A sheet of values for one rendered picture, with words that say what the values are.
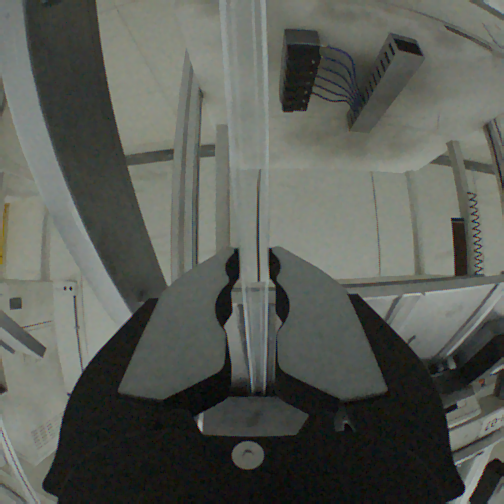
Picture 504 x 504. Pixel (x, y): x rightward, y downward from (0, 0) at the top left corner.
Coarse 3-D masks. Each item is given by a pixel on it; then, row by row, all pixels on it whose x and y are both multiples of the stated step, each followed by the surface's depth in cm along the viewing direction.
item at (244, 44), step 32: (224, 0) 5; (256, 0) 5; (224, 32) 6; (256, 32) 6; (224, 64) 7; (256, 64) 7; (256, 96) 7; (256, 128) 8; (256, 160) 9; (256, 192) 10; (256, 224) 11; (256, 256) 12; (256, 288) 13; (256, 320) 15; (256, 352) 18; (256, 384) 23
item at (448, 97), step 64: (192, 0) 23; (320, 0) 22; (384, 0) 22; (448, 0) 21; (192, 64) 36; (320, 64) 36; (448, 64) 28; (320, 128) 58; (384, 128) 55; (448, 128) 49
